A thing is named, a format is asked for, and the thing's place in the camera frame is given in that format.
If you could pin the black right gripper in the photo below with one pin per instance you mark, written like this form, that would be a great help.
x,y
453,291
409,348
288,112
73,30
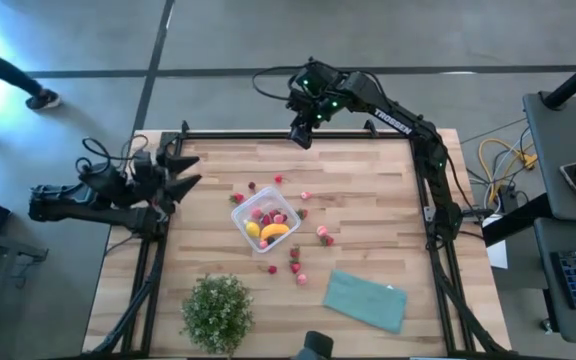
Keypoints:
x,y
318,95

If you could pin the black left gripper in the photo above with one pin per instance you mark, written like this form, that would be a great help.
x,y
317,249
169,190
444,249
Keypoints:
x,y
150,177

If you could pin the pink toy strawberry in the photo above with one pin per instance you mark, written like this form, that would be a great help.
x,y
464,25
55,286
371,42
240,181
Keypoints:
x,y
301,279
306,195
279,218
263,244

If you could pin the clear plastic tupperware container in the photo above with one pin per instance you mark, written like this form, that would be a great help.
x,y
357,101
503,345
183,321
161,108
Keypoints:
x,y
268,197

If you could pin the dark red toy cherry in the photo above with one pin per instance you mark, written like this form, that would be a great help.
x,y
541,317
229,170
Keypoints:
x,y
251,185

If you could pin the pink toy peach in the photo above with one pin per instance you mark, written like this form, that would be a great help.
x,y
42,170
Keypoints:
x,y
256,213
321,230

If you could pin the yellow toy lemon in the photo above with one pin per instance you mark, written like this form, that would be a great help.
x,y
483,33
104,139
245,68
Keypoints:
x,y
252,229

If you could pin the yellow toy banana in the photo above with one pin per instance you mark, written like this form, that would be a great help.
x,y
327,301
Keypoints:
x,y
274,230

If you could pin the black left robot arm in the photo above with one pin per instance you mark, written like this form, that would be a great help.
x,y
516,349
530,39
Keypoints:
x,y
68,205

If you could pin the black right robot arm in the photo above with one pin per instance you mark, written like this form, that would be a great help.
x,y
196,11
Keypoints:
x,y
433,165

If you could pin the green potted plant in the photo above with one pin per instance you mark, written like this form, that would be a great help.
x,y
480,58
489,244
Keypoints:
x,y
218,315

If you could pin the person's shoe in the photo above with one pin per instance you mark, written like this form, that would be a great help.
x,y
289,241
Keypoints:
x,y
43,100

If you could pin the teal folded cloth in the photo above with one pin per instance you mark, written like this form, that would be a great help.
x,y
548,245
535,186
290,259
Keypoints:
x,y
365,300

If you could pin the dark metal stand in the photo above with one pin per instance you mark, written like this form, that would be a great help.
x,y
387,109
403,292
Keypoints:
x,y
3,245

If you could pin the dark grey rounded object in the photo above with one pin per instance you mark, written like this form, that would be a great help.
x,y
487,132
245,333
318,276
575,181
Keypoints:
x,y
318,345

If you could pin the black stand base bar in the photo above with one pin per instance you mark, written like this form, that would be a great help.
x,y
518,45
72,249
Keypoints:
x,y
513,222

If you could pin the white paper sheet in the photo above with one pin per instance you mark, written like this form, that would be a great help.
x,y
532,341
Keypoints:
x,y
497,255

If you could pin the grey desk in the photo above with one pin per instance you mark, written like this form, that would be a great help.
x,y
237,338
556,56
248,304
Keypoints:
x,y
563,130

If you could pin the black pole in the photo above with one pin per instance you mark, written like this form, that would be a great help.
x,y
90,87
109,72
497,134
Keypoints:
x,y
575,77

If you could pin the black aluminium table frame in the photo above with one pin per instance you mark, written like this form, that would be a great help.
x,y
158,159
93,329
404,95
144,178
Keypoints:
x,y
243,135

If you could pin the silver corner bracket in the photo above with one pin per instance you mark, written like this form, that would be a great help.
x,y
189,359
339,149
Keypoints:
x,y
431,215

